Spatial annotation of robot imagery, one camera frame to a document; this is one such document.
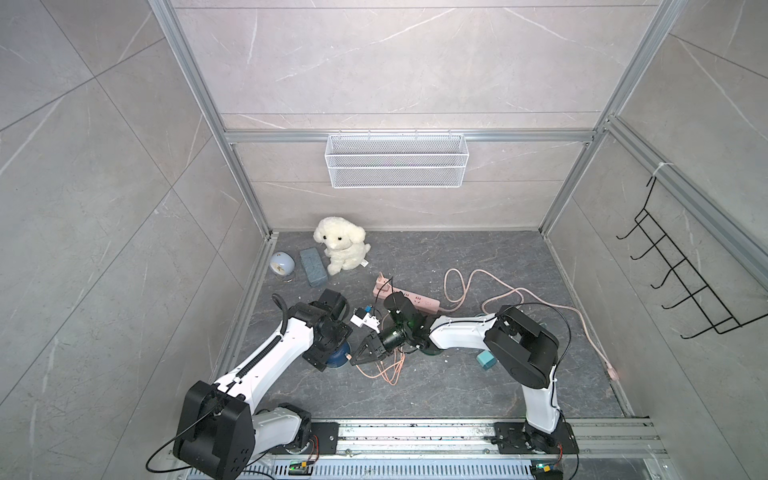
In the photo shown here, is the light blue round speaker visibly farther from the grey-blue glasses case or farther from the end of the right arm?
the end of the right arm

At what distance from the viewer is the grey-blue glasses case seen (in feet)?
3.46

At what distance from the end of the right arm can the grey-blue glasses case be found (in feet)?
1.18

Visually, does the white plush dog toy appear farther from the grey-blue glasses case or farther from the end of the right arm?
the end of the right arm

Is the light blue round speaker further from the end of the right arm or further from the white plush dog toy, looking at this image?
the end of the right arm

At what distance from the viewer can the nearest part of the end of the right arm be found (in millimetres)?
728
